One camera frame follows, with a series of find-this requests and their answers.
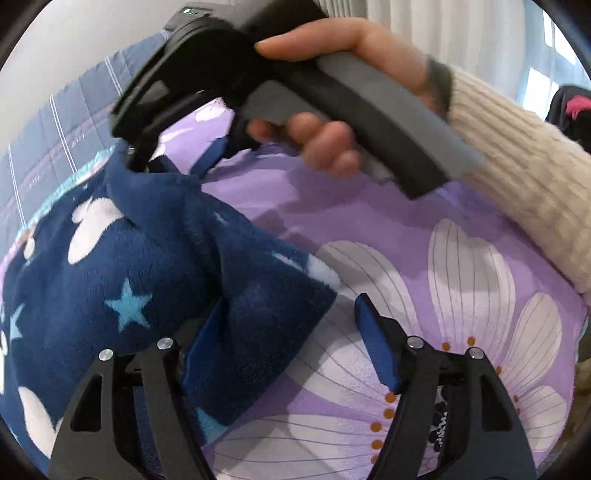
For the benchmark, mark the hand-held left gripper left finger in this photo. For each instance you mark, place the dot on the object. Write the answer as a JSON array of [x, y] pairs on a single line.
[[203, 344]]

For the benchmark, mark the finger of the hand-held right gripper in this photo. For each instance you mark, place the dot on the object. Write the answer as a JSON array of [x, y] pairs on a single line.
[[210, 157], [141, 154]]

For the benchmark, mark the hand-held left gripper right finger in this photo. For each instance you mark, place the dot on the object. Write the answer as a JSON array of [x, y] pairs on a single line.
[[376, 344]]

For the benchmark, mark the navy star print fleece robe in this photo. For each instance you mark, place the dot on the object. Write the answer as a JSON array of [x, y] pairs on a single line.
[[115, 258]]

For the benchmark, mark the person's right forearm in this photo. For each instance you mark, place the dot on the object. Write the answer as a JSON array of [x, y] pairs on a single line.
[[521, 161]]

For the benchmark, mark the person's right hand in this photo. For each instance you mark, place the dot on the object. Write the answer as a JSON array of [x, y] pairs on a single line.
[[355, 41]]

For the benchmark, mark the blue plaid bedding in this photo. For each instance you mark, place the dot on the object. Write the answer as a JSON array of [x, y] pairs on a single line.
[[55, 138]]

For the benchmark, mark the purple floral bed sheet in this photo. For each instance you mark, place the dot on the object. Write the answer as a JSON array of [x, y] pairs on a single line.
[[369, 217]]

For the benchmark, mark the dark wristband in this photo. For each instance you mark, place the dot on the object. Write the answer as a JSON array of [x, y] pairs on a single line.
[[438, 83]]

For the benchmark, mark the white curtain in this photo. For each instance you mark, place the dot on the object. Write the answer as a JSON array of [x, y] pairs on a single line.
[[461, 27]]

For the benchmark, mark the black and pink object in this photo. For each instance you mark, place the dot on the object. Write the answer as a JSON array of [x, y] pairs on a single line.
[[572, 108]]

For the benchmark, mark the window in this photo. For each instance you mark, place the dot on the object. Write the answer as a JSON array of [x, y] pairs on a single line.
[[538, 83]]

